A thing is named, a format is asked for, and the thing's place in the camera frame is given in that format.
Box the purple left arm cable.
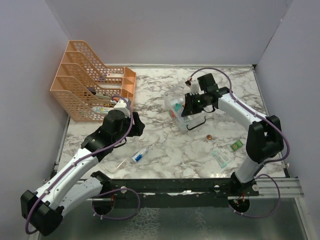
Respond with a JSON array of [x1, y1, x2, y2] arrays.
[[24, 94, 142, 236]]

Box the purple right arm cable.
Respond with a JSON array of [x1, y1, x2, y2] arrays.
[[188, 67, 291, 218]]

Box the small green box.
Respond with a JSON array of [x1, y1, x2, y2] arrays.
[[230, 139, 244, 151]]

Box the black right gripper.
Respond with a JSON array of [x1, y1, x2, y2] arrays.
[[182, 92, 208, 117]]

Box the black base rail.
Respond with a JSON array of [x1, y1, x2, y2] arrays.
[[49, 172, 261, 208]]

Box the stapler in organizer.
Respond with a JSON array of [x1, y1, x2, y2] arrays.
[[87, 91, 111, 101]]

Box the clear medicine kit box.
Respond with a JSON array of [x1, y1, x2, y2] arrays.
[[163, 85, 229, 132]]

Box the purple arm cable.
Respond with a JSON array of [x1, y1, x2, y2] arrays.
[[24, 94, 142, 236], [188, 67, 291, 218]]

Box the blue white gauze packet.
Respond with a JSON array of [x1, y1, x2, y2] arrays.
[[180, 116, 192, 128]]

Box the white plastic bottle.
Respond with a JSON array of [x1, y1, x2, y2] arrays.
[[170, 98, 185, 107]]

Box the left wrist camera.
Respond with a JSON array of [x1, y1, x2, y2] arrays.
[[113, 99, 130, 117]]

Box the blue white tube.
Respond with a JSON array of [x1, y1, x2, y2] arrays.
[[130, 146, 151, 164]]

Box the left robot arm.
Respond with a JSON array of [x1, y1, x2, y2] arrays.
[[20, 109, 145, 236]]

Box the red white box in organizer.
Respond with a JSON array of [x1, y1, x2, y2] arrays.
[[106, 73, 124, 78]]

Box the tube package in organizer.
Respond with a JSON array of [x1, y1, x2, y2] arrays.
[[91, 106, 113, 114]]

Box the orange plastic file organizer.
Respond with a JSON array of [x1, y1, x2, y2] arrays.
[[50, 40, 137, 122]]

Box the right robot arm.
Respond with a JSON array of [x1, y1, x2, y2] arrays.
[[181, 73, 284, 196]]

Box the clear teal pad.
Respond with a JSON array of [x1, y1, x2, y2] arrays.
[[212, 149, 231, 169]]

